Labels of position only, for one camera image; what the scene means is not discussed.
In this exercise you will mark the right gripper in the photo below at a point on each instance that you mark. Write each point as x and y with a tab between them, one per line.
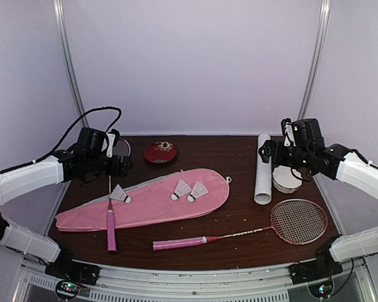
268	145

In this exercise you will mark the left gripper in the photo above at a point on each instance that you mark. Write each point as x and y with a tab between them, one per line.
124	170

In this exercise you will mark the white shuttlecock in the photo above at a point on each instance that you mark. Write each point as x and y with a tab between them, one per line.
119	194
181	189
199	189

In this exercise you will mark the white shuttlecock tube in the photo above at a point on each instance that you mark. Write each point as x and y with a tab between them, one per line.
263	181

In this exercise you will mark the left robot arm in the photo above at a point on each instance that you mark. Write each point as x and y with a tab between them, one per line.
96	153

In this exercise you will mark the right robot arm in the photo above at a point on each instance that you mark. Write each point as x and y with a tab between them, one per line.
303	147

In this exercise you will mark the white scalloped bowl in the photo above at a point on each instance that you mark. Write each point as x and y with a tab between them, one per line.
286	180

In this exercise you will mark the red floral dish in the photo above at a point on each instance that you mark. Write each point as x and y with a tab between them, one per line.
160	152

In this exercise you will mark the pink racket bag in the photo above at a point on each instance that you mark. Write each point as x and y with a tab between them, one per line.
151	203

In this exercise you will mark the left pink-handled badminton racket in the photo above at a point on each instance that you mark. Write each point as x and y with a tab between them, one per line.
111	220

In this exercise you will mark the pink-handled badminton racket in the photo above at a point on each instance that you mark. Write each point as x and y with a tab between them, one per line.
111	220
295	221

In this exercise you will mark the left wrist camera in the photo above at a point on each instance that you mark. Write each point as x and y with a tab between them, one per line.
111	140

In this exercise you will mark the right pink-handled badminton racket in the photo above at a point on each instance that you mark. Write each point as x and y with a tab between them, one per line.
295	221

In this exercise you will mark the right aluminium corner post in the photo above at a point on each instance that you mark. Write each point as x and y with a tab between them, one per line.
321	34

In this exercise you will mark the aluminium corner post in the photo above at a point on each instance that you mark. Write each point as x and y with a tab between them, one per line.
321	34
64	41

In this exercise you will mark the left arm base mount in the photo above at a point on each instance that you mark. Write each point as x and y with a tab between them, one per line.
73	275

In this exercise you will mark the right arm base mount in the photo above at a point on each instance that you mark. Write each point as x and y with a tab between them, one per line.
317	274

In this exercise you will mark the front aluminium rail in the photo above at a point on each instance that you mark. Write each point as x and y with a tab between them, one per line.
271	283

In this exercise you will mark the left aluminium corner post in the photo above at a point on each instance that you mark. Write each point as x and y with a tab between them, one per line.
64	41

